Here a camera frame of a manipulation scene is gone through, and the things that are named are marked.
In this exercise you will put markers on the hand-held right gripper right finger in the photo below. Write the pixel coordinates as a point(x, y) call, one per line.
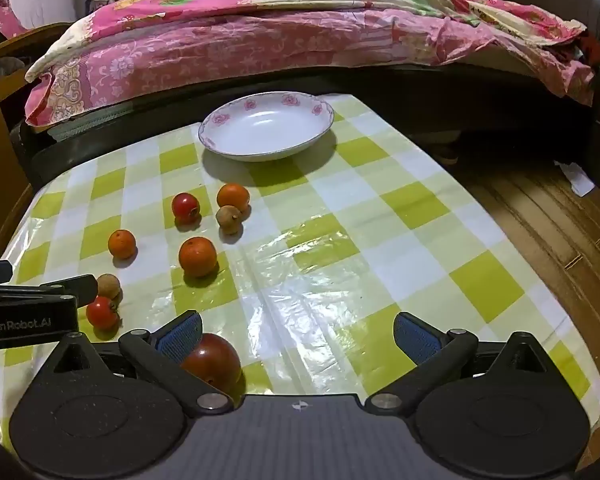
point(417, 338)

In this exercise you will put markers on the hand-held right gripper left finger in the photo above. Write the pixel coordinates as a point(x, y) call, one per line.
point(182, 336)

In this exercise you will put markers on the brown longan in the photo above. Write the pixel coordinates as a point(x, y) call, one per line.
point(109, 285)
point(228, 220)

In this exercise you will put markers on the large dark red fruit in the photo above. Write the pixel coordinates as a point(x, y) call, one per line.
point(215, 362)

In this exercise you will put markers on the small orange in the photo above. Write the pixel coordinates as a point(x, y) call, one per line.
point(233, 196)
point(122, 243)

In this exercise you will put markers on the large orange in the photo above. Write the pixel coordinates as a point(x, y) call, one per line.
point(197, 256)

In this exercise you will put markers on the white floral plate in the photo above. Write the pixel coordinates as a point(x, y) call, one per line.
point(265, 125)

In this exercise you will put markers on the brown wooden chair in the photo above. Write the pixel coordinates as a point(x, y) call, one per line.
point(0, 160)

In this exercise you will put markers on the green checkered tablecloth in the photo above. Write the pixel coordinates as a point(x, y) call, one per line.
point(355, 240)

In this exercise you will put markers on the striped mattress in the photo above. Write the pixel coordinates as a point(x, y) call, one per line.
point(85, 122)

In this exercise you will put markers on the white paper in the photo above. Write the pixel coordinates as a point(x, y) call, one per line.
point(577, 177)

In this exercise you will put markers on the pink floral quilt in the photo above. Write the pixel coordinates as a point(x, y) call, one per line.
point(230, 45)

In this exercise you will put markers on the red cloth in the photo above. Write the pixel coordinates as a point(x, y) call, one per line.
point(592, 47)

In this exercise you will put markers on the dark bed frame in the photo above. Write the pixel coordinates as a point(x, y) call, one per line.
point(80, 155)

